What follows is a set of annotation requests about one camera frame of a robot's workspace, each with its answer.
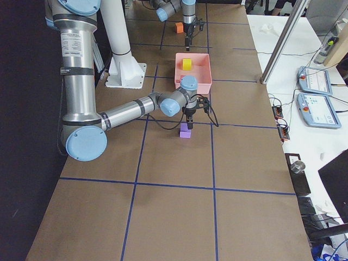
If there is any yellow foam block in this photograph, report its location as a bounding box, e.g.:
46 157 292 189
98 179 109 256
182 58 192 71

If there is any white side table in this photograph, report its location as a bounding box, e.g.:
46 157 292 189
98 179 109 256
246 14 348 245

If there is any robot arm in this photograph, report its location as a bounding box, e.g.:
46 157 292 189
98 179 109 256
150 0 205 52
45 1 211 161

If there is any orange foam block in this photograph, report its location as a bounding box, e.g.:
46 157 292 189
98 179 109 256
175 22 184 34

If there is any silver metal cylinder weight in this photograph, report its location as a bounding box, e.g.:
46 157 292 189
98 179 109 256
290 160 306 174

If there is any aluminium frame post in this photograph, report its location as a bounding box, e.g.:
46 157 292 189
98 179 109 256
260 0 309 84

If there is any upper orange connector board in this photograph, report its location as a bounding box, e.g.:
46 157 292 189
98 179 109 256
272 105 283 119

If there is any teach pendant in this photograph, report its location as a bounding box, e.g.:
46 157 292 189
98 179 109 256
297 66 333 95
296 92 341 129

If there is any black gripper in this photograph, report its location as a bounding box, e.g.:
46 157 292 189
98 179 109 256
182 95 210 129
183 17 204 52

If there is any lower teach pendant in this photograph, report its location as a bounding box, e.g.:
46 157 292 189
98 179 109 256
296 92 341 129

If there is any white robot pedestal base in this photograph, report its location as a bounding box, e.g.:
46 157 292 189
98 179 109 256
100 0 147 89

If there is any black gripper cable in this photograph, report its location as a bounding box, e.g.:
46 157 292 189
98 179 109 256
146 94 220 131

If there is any grey handheld device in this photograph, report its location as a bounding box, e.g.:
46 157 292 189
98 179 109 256
314 36 339 64

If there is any purple foam block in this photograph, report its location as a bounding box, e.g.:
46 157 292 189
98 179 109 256
179 122 191 139

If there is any orange connector board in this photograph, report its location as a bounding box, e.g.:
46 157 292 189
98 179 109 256
277 123 290 142
272 105 283 119

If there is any lower orange connector board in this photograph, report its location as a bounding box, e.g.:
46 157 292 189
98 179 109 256
277 123 290 142

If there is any upper teach pendant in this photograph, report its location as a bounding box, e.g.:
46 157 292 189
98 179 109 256
297 66 333 95

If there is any pink plastic bin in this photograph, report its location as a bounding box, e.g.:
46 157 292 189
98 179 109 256
174 53 212 95

